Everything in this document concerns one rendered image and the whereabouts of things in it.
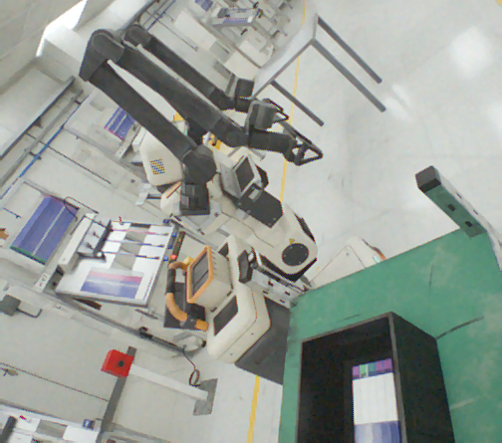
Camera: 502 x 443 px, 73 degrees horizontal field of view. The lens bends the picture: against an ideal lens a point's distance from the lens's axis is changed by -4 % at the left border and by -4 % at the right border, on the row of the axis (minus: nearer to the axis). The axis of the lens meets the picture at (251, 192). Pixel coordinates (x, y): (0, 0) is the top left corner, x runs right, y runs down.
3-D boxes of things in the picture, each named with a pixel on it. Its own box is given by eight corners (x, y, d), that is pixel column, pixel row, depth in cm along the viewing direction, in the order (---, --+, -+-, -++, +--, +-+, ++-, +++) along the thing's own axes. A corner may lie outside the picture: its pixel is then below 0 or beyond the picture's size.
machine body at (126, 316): (223, 275, 332) (166, 244, 309) (206, 349, 284) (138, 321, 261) (188, 295, 373) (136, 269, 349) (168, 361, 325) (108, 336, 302)
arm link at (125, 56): (98, 45, 87) (86, 48, 77) (110, 25, 85) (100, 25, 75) (231, 141, 103) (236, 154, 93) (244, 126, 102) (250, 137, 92)
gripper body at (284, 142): (289, 128, 104) (265, 123, 102) (300, 140, 95) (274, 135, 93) (283, 148, 107) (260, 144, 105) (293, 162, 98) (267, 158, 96)
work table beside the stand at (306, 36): (385, 110, 265) (312, 38, 235) (318, 155, 311) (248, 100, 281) (381, 79, 294) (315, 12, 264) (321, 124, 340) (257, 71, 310)
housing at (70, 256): (101, 224, 298) (95, 213, 288) (75, 274, 265) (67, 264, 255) (93, 223, 300) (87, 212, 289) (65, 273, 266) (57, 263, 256)
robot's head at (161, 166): (148, 190, 112) (135, 145, 105) (155, 165, 131) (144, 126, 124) (193, 181, 113) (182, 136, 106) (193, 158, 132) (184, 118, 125)
